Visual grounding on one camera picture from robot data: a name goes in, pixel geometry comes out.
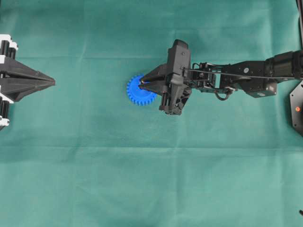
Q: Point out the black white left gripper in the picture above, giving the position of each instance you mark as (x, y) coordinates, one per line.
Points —
(13, 90)

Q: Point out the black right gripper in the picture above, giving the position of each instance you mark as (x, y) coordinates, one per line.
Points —
(176, 92)

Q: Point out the blue plastic gear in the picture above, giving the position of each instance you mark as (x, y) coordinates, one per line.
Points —
(136, 95)

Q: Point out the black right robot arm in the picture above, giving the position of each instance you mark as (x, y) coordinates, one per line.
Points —
(255, 78)

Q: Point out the green table cloth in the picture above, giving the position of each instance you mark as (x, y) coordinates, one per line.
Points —
(80, 154)

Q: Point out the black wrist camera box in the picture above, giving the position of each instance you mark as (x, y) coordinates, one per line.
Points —
(179, 58)

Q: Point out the black octagonal right base plate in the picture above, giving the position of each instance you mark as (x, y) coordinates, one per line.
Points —
(296, 104)

